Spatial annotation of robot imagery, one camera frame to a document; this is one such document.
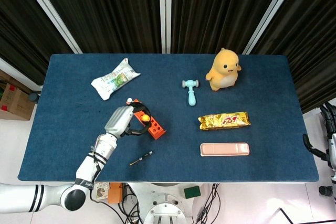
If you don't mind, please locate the right black grey robot hand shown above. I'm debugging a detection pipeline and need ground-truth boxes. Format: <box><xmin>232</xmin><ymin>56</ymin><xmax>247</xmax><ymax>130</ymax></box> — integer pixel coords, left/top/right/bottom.
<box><xmin>302</xmin><ymin>101</ymin><xmax>336</xmax><ymax>170</ymax></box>

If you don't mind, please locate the left black grey robot hand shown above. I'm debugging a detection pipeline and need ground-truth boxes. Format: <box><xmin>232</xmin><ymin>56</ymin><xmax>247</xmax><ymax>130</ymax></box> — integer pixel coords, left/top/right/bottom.
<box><xmin>104</xmin><ymin>102</ymin><xmax>152</xmax><ymax>139</ymax></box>

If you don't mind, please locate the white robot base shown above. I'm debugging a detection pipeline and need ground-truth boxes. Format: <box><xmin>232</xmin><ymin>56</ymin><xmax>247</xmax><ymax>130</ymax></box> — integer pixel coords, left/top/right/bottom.
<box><xmin>143</xmin><ymin>183</ymin><xmax>195</xmax><ymax>224</ymax></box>

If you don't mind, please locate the orange tool holder rack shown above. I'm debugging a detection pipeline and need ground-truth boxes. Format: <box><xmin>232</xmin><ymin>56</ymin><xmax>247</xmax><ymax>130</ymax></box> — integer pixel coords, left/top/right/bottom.
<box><xmin>130</xmin><ymin>99</ymin><xmax>167</xmax><ymax>141</ymax></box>

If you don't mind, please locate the white green snack bag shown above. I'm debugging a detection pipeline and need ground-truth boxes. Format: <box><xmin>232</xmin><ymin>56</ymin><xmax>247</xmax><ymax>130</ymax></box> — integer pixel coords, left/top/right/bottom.
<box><xmin>90</xmin><ymin>58</ymin><xmax>141</xmax><ymax>101</ymax></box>

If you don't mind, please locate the small black nut driver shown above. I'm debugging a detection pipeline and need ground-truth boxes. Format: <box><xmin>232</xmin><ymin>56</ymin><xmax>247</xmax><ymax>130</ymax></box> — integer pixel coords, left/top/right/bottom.
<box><xmin>129</xmin><ymin>150</ymin><xmax>154</xmax><ymax>167</ymax></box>

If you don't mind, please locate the black caster wheel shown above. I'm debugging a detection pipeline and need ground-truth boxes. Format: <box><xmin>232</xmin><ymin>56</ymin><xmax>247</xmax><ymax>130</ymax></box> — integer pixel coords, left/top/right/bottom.
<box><xmin>318</xmin><ymin>185</ymin><xmax>332</xmax><ymax>198</ymax></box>

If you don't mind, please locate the blue tablecloth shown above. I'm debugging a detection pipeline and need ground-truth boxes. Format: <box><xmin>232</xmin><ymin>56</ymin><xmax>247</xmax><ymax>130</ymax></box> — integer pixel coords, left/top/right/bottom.
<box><xmin>17</xmin><ymin>53</ymin><xmax>320</xmax><ymax>184</ymax></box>

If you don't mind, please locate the orange box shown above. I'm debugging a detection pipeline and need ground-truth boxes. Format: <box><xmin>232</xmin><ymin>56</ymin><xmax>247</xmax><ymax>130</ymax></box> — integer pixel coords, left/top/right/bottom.
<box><xmin>107</xmin><ymin>182</ymin><xmax>124</xmax><ymax>204</ymax></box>

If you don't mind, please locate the printed paper card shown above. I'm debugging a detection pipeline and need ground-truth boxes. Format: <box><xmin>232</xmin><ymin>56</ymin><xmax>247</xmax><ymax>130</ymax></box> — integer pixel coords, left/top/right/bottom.
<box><xmin>93</xmin><ymin>182</ymin><xmax>110</xmax><ymax>200</ymax></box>

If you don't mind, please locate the light blue toy hammer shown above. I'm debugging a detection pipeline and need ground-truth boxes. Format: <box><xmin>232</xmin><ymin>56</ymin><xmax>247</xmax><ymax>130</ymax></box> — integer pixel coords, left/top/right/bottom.
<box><xmin>181</xmin><ymin>79</ymin><xmax>200</xmax><ymax>106</ymax></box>

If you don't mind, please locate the green block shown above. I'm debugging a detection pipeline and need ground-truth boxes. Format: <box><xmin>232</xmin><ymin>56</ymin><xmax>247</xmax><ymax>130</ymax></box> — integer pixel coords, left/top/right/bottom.
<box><xmin>183</xmin><ymin>185</ymin><xmax>202</xmax><ymax>200</ymax></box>

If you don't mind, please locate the gold snack package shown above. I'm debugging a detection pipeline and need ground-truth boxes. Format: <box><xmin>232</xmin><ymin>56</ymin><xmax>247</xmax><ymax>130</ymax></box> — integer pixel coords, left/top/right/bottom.
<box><xmin>197</xmin><ymin>111</ymin><xmax>252</xmax><ymax>131</ymax></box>

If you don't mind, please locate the brown cardboard box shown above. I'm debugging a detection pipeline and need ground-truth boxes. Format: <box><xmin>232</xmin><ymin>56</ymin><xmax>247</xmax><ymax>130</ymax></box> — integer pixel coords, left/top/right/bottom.
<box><xmin>0</xmin><ymin>69</ymin><xmax>36</xmax><ymax>121</ymax></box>

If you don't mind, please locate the pink rectangular case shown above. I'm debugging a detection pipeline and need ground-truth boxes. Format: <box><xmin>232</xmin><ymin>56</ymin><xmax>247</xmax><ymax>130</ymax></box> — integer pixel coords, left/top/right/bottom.
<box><xmin>199</xmin><ymin>142</ymin><xmax>250</xmax><ymax>158</ymax></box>

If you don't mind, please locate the black pleated curtain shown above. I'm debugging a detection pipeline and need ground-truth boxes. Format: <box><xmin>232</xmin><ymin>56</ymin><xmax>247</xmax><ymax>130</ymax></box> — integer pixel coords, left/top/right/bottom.
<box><xmin>0</xmin><ymin>0</ymin><xmax>336</xmax><ymax>114</ymax></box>

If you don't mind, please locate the yellow plush dinosaur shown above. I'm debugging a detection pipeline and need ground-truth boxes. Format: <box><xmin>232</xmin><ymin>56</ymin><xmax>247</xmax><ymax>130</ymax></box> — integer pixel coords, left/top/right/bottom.
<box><xmin>205</xmin><ymin>47</ymin><xmax>242</xmax><ymax>92</ymax></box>

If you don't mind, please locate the black cable bundle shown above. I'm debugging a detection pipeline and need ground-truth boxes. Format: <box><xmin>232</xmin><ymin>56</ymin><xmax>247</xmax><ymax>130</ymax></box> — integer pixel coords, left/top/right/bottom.
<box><xmin>115</xmin><ymin>184</ymin><xmax>144</xmax><ymax>224</ymax></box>
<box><xmin>193</xmin><ymin>183</ymin><xmax>222</xmax><ymax>224</ymax></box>

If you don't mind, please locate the white partition post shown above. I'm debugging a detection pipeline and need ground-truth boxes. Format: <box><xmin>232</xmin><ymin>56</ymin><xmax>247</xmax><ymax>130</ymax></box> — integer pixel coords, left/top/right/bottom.
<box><xmin>17</xmin><ymin>0</ymin><xmax>83</xmax><ymax>55</ymax></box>
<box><xmin>158</xmin><ymin>0</ymin><xmax>172</xmax><ymax>55</ymax></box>
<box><xmin>241</xmin><ymin>0</ymin><xmax>304</xmax><ymax>56</ymax></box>

